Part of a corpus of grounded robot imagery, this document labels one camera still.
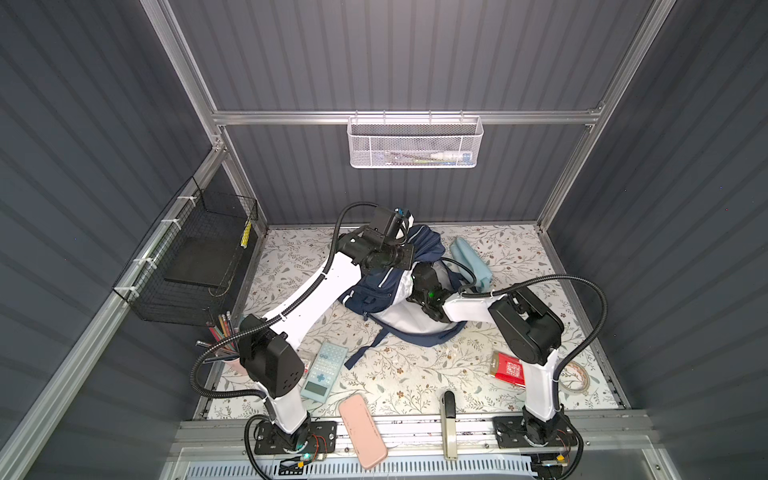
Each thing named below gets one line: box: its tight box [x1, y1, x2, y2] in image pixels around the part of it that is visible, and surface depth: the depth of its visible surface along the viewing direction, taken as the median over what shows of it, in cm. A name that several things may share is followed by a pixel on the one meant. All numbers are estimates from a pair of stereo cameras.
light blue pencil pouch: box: [449, 237, 493, 293], surface depth 102 cm
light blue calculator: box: [300, 341, 349, 404], surface depth 84 cm
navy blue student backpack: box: [339, 226, 475, 370], surface depth 89 cm
